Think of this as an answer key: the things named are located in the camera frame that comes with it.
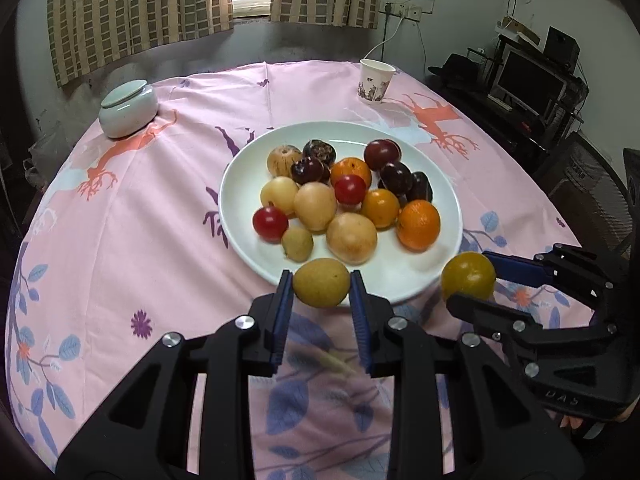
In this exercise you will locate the green-yellow citrus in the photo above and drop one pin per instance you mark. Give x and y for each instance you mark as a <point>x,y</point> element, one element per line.
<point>467,275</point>

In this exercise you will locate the small orange tangerine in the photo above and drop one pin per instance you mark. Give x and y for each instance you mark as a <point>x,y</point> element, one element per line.
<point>352,169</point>

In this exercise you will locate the computer monitor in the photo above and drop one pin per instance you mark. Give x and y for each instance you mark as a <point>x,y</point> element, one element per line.
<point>530,77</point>

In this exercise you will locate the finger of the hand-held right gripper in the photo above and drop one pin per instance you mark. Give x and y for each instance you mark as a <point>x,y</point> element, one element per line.
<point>515,269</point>
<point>480,312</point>

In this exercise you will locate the black hat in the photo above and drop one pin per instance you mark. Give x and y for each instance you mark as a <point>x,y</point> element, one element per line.
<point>457,67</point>

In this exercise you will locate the white wall socket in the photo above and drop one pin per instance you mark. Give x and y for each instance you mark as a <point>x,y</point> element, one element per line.
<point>402,10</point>

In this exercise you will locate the red cherry tomato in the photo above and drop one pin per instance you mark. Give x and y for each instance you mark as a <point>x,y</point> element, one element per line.
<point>270,222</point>
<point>350,190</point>

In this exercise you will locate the striped yellow pepino melon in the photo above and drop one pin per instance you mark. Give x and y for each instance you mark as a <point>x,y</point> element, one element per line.
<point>282,160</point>

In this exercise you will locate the printed paper cup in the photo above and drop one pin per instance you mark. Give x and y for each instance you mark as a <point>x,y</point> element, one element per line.
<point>375,82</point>

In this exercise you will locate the clear plastic bag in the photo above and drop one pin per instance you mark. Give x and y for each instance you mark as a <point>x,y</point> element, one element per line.
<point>37,165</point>

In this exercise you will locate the black computer desk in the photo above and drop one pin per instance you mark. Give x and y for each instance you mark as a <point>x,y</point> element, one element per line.
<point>505,130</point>

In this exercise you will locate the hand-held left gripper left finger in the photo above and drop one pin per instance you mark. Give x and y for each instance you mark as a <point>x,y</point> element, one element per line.
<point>282,310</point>

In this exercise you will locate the small yellow-green jujube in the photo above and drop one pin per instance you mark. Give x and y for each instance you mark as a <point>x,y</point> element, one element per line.
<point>297,243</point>
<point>321,282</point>

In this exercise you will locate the large orange tangerine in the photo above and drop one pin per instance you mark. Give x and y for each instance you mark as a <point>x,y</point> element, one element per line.
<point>419,225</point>

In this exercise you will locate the black speaker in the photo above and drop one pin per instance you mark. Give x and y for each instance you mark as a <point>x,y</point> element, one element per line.
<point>561,47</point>

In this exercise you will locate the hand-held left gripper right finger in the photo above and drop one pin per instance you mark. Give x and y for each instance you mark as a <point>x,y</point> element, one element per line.
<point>360,320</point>

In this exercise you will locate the white oval plate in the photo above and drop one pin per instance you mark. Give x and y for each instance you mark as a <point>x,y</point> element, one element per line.
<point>240,180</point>

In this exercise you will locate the pale green lidded jar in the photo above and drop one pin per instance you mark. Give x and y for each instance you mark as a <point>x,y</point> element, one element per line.
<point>127,110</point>

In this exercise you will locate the pink floral tablecloth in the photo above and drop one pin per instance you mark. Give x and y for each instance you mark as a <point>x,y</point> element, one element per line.
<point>150,235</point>

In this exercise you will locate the yellow-orange tomato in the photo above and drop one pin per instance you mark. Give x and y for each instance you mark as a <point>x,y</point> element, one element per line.
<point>380,207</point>

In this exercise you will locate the person's right hand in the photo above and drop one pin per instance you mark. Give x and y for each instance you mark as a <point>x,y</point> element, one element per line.
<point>571,421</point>

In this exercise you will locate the large dark purple tomato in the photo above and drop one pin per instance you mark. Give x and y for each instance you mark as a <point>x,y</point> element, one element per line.
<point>318,150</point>

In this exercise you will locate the cardboard box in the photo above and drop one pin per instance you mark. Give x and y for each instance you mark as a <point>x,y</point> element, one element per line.
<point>520,30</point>

